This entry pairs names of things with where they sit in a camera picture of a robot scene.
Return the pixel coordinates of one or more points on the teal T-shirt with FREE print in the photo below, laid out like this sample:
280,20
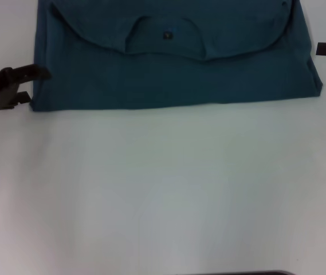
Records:
165,80

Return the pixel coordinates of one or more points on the dark robot torso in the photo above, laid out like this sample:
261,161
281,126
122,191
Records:
268,273

